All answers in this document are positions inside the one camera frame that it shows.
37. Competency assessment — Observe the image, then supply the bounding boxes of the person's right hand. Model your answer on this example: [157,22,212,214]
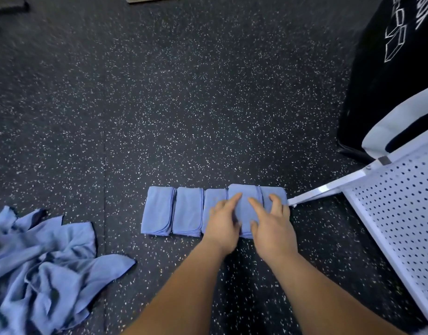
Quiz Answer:
[248,194,299,266]

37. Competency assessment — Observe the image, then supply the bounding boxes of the person's left hand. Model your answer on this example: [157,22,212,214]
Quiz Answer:
[201,192,243,257]

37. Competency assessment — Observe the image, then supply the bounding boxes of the plain blue towel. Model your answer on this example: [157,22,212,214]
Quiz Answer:
[201,188,230,235]

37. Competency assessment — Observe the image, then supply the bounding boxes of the row of blue towels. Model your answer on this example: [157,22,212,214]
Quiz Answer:
[172,186,205,238]
[259,186,290,221]
[227,183,265,239]

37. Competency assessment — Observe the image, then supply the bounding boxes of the white perforated metal rack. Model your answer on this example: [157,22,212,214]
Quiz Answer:
[287,83,428,329]

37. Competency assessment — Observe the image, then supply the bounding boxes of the blue towel pile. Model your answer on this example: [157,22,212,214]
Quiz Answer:
[0,206,137,335]

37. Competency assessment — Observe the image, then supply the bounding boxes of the person's left forearm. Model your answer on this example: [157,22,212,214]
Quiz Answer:
[123,241,232,335]

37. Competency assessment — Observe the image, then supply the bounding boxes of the person's right forearm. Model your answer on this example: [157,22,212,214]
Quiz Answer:
[270,251,408,335]

